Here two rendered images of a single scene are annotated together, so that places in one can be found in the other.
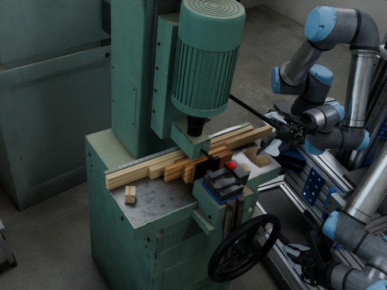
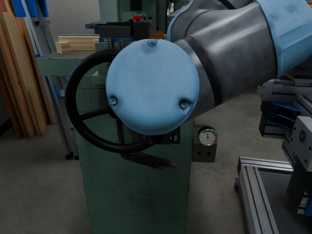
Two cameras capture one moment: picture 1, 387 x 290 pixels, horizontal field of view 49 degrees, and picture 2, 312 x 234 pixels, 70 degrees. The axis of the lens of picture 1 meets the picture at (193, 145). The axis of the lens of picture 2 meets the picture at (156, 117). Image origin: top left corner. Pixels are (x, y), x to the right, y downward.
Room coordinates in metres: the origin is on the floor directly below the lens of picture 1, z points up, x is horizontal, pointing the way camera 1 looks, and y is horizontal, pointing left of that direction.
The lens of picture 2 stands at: (0.51, -0.66, 1.03)
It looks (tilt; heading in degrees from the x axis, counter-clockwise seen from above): 25 degrees down; 43
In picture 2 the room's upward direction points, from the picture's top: straight up
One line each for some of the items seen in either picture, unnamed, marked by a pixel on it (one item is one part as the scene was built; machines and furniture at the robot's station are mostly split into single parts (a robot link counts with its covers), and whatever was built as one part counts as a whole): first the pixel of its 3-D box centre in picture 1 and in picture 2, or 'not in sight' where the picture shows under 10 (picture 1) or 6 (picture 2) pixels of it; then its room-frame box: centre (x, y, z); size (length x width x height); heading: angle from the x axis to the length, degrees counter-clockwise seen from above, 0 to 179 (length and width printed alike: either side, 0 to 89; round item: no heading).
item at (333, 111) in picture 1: (326, 115); not in sight; (1.23, -0.44, 1.10); 0.11 x 0.08 x 0.09; 130
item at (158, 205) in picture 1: (204, 189); (130, 64); (1.01, -0.06, 0.87); 0.61 x 0.30 x 0.06; 130
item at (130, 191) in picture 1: (130, 194); (63, 47); (0.89, 0.17, 0.92); 0.04 x 0.03 x 0.04; 9
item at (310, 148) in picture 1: (322, 138); not in sight; (1.23, -0.45, 1.00); 0.11 x 0.08 x 0.11; 100
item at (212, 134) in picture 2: (267, 222); (206, 137); (1.11, -0.33, 0.65); 0.06 x 0.04 x 0.08; 130
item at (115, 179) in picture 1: (186, 154); (135, 43); (1.11, 0.02, 0.93); 0.60 x 0.02 x 0.05; 130
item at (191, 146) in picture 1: (190, 139); (136, 24); (1.12, 0.01, 0.99); 0.14 x 0.07 x 0.09; 40
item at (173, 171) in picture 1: (196, 163); not in sight; (1.07, -0.02, 0.93); 0.25 x 0.01 x 0.06; 130
